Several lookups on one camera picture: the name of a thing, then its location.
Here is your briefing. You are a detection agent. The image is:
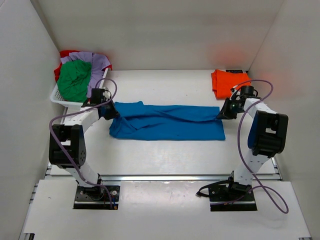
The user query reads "blue t shirt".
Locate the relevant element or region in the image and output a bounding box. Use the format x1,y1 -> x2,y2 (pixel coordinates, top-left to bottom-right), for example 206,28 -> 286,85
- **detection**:
109,101 -> 226,141

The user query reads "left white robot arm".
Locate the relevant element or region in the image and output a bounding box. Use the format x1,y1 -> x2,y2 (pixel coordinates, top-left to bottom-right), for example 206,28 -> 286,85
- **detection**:
48,88 -> 120,199

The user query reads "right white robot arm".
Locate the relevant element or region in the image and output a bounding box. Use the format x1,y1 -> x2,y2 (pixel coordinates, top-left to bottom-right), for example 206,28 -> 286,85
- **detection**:
219,85 -> 289,200

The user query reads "folded orange t shirt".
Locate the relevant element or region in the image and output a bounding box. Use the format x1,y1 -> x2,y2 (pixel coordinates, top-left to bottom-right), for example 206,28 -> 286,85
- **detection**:
211,69 -> 251,100

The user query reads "black label plate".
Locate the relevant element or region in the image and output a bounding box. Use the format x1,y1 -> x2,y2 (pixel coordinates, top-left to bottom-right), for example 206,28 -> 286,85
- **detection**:
225,69 -> 244,74

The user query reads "green t shirt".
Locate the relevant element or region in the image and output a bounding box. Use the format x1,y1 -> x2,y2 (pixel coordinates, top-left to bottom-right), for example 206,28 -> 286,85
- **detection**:
57,60 -> 92,103

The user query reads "lilac t shirt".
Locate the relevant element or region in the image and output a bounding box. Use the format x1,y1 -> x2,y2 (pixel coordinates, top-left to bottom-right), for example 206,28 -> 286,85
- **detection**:
59,50 -> 112,98

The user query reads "white plastic basket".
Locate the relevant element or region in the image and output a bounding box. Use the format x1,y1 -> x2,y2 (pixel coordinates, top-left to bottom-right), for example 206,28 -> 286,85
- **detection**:
49,66 -> 110,110

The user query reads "red t shirt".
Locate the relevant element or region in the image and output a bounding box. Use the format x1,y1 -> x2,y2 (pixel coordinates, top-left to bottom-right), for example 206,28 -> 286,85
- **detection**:
53,50 -> 113,82

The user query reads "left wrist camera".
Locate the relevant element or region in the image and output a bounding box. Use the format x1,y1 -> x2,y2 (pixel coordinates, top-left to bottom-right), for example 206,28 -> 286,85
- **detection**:
89,88 -> 109,105

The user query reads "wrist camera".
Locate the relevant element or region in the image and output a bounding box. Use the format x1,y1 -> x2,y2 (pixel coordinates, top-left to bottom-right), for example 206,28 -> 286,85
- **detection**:
230,85 -> 259,100
89,88 -> 109,105

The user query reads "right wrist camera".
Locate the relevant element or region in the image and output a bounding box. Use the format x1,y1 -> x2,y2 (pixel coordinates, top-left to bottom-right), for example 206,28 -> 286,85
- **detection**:
230,85 -> 259,100

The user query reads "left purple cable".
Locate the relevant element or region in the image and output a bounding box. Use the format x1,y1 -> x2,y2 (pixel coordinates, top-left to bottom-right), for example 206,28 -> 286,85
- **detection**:
48,78 -> 118,210

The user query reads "aluminium rail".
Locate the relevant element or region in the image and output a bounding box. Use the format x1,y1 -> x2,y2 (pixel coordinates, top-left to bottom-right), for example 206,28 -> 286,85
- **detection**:
98,174 -> 263,183

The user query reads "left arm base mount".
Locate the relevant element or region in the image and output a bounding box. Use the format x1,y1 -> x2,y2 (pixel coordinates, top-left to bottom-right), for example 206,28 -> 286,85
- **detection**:
73,185 -> 121,210

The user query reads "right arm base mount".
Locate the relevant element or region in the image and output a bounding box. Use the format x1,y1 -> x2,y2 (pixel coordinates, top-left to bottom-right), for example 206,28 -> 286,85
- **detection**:
195,178 -> 258,212

